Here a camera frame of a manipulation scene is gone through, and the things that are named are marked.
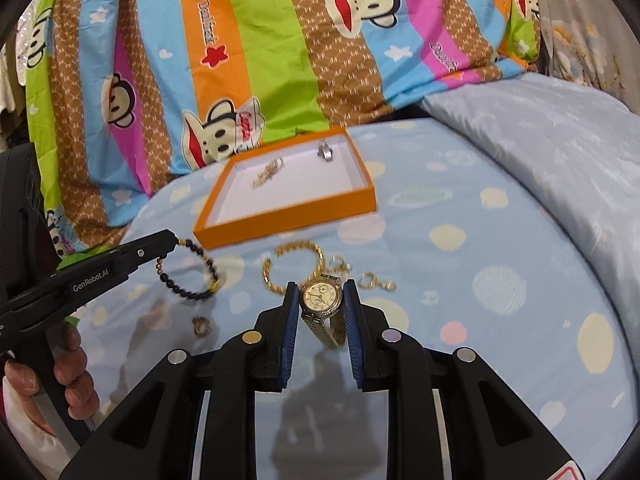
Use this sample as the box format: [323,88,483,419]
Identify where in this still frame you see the gold chain bracelet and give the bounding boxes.
[261,239,327,296]

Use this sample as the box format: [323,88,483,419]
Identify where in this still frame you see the grey blue blanket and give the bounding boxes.
[422,74,639,358]

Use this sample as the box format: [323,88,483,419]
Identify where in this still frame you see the gold pearl charm earring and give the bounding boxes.
[326,255,352,280]

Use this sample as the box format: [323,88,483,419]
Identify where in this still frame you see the gold wristwatch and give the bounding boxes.
[300,274,346,349]

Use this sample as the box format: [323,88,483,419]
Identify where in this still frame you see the colourful monkey print duvet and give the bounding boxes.
[22,0,539,257]

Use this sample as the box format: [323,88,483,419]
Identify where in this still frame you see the black bead bracelet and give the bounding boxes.
[154,237,222,302]

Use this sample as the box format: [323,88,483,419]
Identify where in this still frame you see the light blue spotted bedsheet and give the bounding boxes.
[79,119,637,479]

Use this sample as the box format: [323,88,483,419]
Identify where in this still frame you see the person's left hand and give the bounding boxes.
[4,323,100,437]

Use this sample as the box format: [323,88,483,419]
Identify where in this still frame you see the grey floral fabric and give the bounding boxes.
[538,0,639,114]

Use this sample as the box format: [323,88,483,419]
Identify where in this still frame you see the orange cardboard tray box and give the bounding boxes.
[193,127,378,249]

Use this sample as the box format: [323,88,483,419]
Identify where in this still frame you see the white pearl bracelet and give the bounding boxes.
[249,156,286,190]

